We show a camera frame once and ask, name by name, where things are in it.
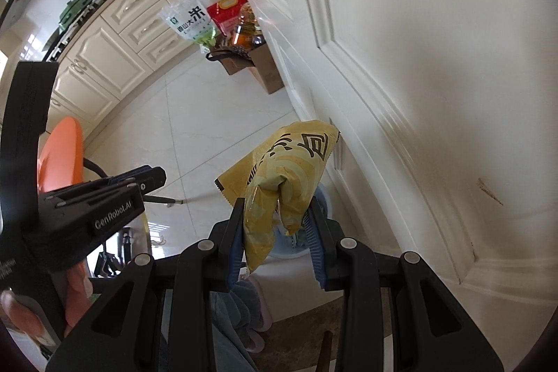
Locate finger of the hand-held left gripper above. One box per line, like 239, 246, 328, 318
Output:
130, 165, 167, 195
102, 174, 142, 188

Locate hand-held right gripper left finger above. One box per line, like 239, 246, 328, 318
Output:
46, 198, 247, 372

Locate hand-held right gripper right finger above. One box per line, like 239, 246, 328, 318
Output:
305, 195, 506, 372

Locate blue plastic trash bin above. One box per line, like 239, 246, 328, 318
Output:
262, 184, 333, 260

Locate yellow snack packet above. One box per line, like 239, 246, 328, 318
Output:
214, 119, 341, 273

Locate person's left hand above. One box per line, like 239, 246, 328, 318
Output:
0, 256, 95, 341

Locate person's grey-blue trousers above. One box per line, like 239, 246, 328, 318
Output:
159, 267, 273, 372

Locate cream base cabinets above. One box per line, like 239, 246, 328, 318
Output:
0, 0, 245, 147

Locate cream drawer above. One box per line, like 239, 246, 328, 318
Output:
101, 0, 169, 31
118, 1, 175, 51
137, 30, 198, 70

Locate black patterned bag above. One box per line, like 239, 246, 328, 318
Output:
205, 45, 263, 66

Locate black gas stove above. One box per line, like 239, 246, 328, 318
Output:
41, 1, 106, 61

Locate large cardboard box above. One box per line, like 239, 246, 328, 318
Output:
220, 43, 287, 96

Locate white rice bag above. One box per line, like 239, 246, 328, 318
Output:
160, 0, 219, 53

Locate green electric pot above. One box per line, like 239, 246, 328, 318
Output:
58, 0, 104, 31

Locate red rice bag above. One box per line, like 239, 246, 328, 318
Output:
206, 0, 249, 35

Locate white panel door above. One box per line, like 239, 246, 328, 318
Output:
209, 0, 558, 312

